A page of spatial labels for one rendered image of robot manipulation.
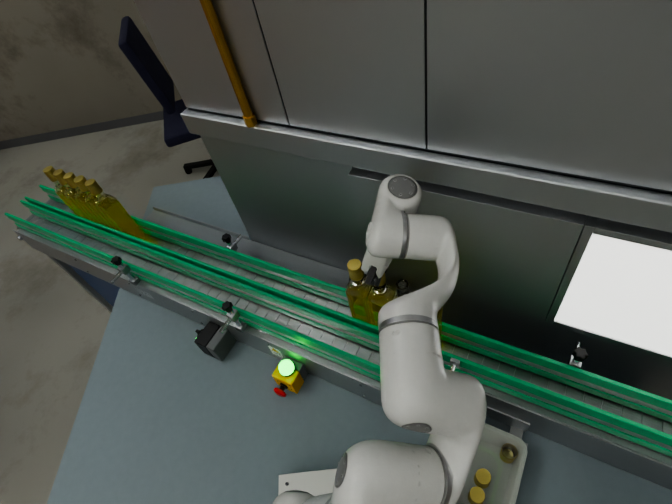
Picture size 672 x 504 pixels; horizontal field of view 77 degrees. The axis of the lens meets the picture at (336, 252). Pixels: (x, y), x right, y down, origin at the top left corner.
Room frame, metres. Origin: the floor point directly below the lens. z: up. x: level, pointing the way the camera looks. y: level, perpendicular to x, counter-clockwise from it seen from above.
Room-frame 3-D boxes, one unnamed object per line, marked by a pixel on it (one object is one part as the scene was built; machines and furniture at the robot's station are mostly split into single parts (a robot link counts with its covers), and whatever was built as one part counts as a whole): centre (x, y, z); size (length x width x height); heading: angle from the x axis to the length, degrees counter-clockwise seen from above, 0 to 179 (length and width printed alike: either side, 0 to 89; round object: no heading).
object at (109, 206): (1.21, 0.71, 1.02); 0.06 x 0.06 x 0.28; 51
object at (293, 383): (0.56, 0.22, 0.79); 0.07 x 0.07 x 0.07; 51
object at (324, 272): (1.02, 0.31, 0.84); 0.95 x 0.09 x 0.11; 51
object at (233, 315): (0.69, 0.34, 0.94); 0.07 x 0.04 x 0.13; 141
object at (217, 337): (0.74, 0.44, 0.79); 0.08 x 0.08 x 0.08; 51
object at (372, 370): (0.91, 0.55, 0.92); 1.75 x 0.01 x 0.08; 51
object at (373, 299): (0.57, -0.08, 0.99); 0.06 x 0.06 x 0.21; 50
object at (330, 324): (0.97, 0.50, 0.92); 1.75 x 0.01 x 0.08; 51
